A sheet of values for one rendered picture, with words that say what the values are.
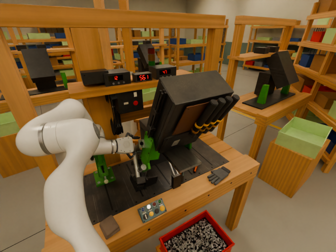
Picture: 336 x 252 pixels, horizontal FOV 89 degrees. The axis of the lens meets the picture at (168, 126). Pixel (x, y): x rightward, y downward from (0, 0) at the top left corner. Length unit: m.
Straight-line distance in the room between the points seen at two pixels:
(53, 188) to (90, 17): 0.89
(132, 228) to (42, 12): 1.18
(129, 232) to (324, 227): 2.15
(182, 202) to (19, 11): 1.29
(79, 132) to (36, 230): 2.02
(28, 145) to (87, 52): 0.69
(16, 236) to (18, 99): 1.69
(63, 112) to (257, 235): 2.09
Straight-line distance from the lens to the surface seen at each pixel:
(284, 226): 2.46
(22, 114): 1.25
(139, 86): 1.14
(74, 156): 0.55
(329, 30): 4.15
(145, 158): 1.12
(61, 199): 0.56
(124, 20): 1.20
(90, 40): 1.16
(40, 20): 1.15
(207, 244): 1.07
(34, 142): 0.61
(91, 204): 1.25
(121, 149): 1.06
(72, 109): 0.69
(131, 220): 1.12
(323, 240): 2.58
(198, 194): 1.22
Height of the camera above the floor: 1.84
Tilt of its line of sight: 29 degrees down
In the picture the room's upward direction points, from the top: straight up
